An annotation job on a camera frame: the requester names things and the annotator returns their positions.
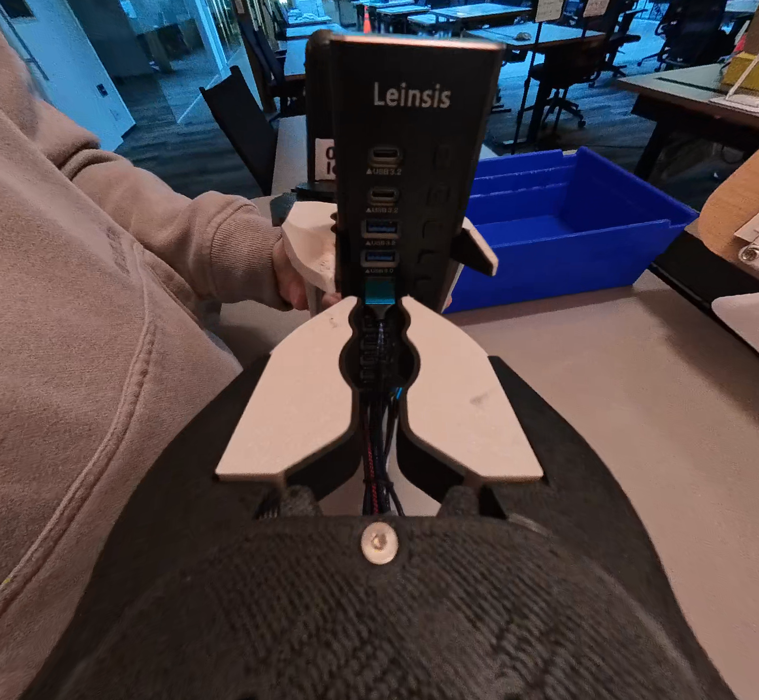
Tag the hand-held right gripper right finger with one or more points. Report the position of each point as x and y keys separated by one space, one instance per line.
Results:
x=468 y=404

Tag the person's beige hoodie torso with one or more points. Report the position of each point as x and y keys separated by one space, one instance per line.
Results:
x=71 y=404

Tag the person's left hand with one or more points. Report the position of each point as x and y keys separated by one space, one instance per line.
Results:
x=289 y=279

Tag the grey desk with black legs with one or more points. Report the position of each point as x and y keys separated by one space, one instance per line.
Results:
x=533 y=35

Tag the person's left forearm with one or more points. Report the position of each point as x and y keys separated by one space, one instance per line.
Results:
x=195 y=238

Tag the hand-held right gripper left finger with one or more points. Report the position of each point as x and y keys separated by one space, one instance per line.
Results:
x=284 y=404

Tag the wooden clipboard with papers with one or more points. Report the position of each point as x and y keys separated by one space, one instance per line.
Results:
x=729 y=208

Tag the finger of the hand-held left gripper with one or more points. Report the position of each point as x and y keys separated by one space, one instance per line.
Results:
x=314 y=244
x=477 y=249

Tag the blue plastic bin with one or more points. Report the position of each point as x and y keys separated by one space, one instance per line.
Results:
x=563 y=226

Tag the yellow box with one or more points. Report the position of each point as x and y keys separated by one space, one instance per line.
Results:
x=741 y=70

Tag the black office chair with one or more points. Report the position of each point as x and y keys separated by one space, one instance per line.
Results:
x=697 y=12

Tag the wooden desk with black legs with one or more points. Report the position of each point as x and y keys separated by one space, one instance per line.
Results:
x=670 y=87

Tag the black usb hub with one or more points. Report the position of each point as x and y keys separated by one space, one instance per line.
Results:
x=409 y=131

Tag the orange traffic cone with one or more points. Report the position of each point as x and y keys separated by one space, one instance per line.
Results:
x=367 y=21

